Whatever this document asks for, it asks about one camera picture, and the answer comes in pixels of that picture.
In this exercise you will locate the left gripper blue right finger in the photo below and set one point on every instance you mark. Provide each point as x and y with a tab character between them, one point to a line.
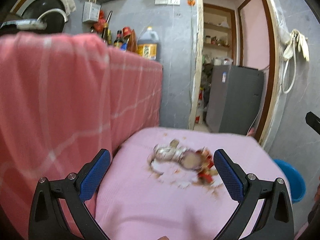
232	175

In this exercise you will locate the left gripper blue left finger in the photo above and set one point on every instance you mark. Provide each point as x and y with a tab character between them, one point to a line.
91	174

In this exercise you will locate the red wrapper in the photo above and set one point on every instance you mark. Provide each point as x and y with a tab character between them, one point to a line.
206	172

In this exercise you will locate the right human hand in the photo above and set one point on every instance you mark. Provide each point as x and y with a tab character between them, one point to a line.
315	207

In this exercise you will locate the blue plastic bucket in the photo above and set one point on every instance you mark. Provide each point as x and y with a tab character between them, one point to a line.
295	179

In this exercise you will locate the pink table cloth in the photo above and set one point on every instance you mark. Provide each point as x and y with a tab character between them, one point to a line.
135	203

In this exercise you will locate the red white sack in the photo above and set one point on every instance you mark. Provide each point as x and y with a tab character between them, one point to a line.
200	108

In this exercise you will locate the grey refrigerator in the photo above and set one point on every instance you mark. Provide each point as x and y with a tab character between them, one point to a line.
234	99

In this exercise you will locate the red plaid cloth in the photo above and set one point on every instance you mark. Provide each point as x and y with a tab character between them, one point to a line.
63	98

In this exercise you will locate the dark soy sauce bottle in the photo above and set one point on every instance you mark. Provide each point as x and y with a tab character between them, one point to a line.
118	42

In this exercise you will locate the large cooking oil jug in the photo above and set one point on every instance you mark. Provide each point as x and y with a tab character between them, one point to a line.
149	45

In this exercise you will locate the black wok pan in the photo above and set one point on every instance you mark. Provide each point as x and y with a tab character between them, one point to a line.
55	22

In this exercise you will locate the metal box grater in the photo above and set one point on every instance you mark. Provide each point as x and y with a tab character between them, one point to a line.
91	12

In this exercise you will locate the chrome curved faucet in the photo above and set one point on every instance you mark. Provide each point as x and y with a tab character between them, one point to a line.
54	11

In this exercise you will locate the orange wall hook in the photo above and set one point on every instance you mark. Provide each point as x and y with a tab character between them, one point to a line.
191	2

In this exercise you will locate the white wall socket plate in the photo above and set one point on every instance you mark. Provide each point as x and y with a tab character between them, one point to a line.
167	2

